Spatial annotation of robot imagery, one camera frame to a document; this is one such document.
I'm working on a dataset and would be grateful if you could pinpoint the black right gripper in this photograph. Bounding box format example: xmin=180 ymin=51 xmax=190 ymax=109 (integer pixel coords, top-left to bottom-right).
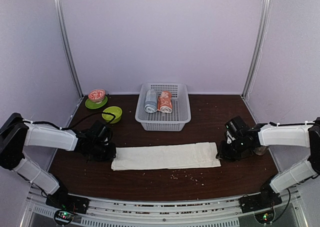
xmin=215 ymin=136 xmax=247 ymax=162

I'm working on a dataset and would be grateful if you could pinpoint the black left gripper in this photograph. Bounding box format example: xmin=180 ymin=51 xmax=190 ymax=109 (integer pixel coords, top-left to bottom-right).
xmin=90 ymin=140 xmax=116 ymax=162

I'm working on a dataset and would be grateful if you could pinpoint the cream white towel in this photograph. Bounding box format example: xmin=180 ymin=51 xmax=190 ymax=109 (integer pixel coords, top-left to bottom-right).
xmin=111 ymin=142 xmax=221 ymax=171

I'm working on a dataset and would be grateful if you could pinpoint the white perforated plastic basket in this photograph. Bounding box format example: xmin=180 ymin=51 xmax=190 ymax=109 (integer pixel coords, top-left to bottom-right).
xmin=135 ymin=83 xmax=191 ymax=132

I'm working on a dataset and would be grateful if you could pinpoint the orange bunny pattern towel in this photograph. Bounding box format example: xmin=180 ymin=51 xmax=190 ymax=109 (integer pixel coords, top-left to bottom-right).
xmin=157 ymin=91 xmax=173 ymax=114

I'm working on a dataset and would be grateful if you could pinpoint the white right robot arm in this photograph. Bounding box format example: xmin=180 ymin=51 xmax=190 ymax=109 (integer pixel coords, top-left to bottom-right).
xmin=216 ymin=116 xmax=320 ymax=208

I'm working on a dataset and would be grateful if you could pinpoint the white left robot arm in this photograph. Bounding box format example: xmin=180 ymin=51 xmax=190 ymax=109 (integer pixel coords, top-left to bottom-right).
xmin=0 ymin=112 xmax=116 ymax=209

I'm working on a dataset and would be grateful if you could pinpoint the cream patterned cup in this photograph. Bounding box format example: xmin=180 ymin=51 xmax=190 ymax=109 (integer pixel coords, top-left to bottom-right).
xmin=253 ymin=146 xmax=268 ymax=156

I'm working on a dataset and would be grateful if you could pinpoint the green plastic bowl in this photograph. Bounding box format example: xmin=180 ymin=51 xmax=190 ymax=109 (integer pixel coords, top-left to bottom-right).
xmin=101 ymin=106 xmax=123 ymax=124

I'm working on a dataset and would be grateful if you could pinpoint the green plastic plate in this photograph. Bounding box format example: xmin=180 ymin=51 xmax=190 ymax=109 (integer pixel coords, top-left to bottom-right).
xmin=85 ymin=96 xmax=108 ymax=110

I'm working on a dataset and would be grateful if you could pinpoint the red white patterned bowl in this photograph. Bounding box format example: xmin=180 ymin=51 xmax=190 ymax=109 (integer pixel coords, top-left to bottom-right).
xmin=88 ymin=89 xmax=106 ymax=103

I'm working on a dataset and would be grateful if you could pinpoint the rolled light blue towel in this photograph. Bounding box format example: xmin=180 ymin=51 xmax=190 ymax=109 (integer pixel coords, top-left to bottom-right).
xmin=144 ymin=89 xmax=158 ymax=114

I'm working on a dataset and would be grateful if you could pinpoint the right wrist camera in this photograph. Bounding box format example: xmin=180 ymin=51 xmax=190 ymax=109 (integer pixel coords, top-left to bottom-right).
xmin=225 ymin=131 xmax=236 ymax=145

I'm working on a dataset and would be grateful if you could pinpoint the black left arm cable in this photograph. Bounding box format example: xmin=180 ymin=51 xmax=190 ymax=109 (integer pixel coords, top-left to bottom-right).
xmin=22 ymin=111 xmax=118 ymax=132

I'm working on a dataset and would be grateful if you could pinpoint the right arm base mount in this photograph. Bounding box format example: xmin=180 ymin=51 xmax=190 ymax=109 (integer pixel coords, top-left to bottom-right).
xmin=239 ymin=181 xmax=282 ymax=225

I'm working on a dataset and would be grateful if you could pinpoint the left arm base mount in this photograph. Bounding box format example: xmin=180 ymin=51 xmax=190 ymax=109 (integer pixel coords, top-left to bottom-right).
xmin=45 ymin=178 xmax=90 ymax=227

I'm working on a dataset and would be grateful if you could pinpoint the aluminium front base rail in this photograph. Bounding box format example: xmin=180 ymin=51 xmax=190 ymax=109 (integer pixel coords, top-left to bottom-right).
xmin=18 ymin=190 xmax=310 ymax=227

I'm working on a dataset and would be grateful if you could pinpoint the right aluminium frame post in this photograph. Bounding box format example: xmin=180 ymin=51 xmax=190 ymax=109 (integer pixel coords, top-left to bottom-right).
xmin=241 ymin=0 xmax=272 ymax=101

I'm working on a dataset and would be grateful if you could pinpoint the aluminium frame post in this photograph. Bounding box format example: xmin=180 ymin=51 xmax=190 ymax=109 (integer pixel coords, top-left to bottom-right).
xmin=53 ymin=0 xmax=84 ymax=99
xmin=241 ymin=0 xmax=272 ymax=101

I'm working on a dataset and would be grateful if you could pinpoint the left aluminium frame post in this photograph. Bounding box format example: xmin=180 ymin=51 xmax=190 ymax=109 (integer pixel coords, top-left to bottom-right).
xmin=53 ymin=0 xmax=84 ymax=99

